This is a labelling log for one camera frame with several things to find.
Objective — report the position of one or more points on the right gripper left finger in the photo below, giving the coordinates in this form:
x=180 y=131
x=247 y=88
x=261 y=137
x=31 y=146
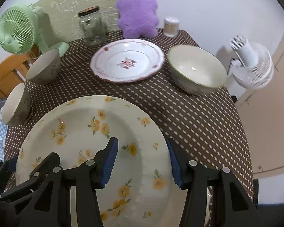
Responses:
x=92 y=175

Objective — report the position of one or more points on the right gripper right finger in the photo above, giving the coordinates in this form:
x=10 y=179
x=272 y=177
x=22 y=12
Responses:
x=189 y=175

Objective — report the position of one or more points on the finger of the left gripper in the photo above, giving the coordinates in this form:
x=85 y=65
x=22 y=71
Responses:
x=12 y=163

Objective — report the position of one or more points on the yellow floral plate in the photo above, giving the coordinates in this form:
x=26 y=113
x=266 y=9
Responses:
x=140 y=183

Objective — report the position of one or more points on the grey speckled bowl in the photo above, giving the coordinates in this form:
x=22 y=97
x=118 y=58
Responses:
x=45 y=69
x=17 y=107

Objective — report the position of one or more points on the large cream bowl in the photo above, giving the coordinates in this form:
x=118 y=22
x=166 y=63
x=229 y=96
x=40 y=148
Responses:
x=195 y=70

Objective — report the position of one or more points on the red patterned white plate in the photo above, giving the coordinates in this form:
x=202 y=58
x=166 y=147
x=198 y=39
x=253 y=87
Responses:
x=128 y=60

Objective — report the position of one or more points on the brown polka dot tablecloth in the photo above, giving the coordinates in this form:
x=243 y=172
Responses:
x=208 y=128

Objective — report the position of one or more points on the wooden chair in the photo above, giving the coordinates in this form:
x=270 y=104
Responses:
x=14 y=69

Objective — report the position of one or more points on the beige door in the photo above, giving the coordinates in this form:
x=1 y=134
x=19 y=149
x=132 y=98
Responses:
x=262 y=116

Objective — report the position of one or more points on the white fan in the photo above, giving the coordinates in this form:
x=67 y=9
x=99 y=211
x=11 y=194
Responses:
x=253 y=68

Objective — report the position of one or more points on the green desk fan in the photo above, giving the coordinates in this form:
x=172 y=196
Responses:
x=20 y=30

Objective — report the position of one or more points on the glass jar black lid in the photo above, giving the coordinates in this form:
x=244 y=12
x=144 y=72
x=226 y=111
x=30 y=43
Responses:
x=92 y=26

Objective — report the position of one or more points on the cotton swab container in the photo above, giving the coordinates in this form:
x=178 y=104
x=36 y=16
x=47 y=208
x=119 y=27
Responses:
x=171 y=26

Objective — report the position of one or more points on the purple plush toy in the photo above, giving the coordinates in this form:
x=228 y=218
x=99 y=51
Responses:
x=137 y=18

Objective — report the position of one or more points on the green animal print wall mat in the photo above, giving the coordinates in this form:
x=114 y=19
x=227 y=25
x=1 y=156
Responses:
x=60 y=22

